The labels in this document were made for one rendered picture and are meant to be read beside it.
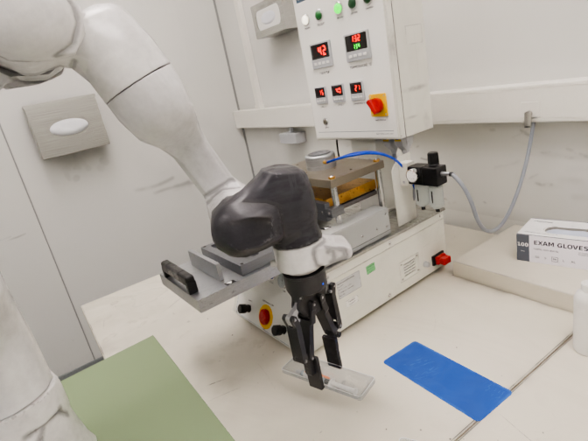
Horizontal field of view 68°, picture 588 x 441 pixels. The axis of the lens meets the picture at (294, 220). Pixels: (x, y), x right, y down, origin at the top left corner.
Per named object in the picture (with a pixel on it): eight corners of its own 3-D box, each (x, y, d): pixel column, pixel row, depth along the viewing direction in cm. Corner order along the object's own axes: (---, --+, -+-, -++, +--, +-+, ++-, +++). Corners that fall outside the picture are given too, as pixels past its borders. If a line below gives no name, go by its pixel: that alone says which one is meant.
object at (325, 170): (335, 179, 135) (328, 138, 131) (416, 188, 111) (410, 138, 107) (272, 204, 123) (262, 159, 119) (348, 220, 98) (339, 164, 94)
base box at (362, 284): (363, 243, 152) (356, 197, 147) (458, 269, 123) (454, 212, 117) (233, 311, 124) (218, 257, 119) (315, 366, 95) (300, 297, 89)
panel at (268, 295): (235, 312, 123) (245, 248, 121) (299, 353, 99) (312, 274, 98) (229, 312, 121) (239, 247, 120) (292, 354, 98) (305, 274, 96)
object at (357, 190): (325, 186, 129) (320, 156, 126) (381, 194, 112) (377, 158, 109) (280, 205, 120) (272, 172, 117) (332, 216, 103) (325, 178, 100)
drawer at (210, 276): (263, 242, 120) (257, 216, 117) (313, 260, 102) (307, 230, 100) (164, 287, 104) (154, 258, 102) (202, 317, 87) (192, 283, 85)
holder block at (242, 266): (257, 233, 117) (255, 224, 116) (302, 248, 101) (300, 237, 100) (203, 256, 108) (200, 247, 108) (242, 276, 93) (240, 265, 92)
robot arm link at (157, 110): (168, 60, 57) (290, 241, 68) (175, 68, 75) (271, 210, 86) (98, 107, 57) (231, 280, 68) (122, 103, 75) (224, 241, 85)
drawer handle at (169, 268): (171, 273, 102) (167, 258, 100) (199, 291, 90) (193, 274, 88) (164, 276, 101) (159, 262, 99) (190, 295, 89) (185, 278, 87)
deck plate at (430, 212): (356, 196, 147) (355, 193, 147) (444, 209, 120) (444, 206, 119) (241, 246, 123) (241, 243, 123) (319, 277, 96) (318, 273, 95)
